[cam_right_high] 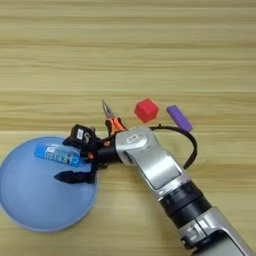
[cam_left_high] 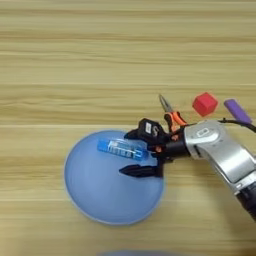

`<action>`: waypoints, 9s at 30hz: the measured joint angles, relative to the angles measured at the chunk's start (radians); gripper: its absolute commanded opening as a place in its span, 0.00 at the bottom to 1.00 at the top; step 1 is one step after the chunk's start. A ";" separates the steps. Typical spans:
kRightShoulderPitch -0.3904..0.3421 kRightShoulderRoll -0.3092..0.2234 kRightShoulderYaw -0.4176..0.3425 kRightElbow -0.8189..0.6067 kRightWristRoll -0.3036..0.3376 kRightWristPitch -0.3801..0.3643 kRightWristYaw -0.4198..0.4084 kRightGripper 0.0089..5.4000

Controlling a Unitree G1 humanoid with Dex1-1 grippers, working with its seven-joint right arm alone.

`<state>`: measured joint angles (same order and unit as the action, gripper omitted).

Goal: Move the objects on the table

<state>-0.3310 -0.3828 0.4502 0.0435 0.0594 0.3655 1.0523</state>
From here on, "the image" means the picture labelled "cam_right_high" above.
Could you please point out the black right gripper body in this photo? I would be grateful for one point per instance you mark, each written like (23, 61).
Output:
(106, 153)

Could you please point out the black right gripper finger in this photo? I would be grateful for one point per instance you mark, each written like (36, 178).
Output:
(75, 177)
(69, 141)

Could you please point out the blue glue stick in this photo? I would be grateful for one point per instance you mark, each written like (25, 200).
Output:
(56, 155)

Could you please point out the light blue round plate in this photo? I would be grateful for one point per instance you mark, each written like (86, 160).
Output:
(30, 200)

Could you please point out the red cube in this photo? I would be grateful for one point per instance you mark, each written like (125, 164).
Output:
(146, 110)

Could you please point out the purple rectangular block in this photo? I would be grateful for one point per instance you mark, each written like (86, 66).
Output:
(179, 118)

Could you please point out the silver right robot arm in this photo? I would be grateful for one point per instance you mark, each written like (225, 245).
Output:
(160, 166)

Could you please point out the small black box white label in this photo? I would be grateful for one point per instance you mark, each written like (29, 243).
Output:
(83, 136)

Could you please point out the orange black needle-nose pliers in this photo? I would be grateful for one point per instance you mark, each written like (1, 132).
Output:
(115, 124)

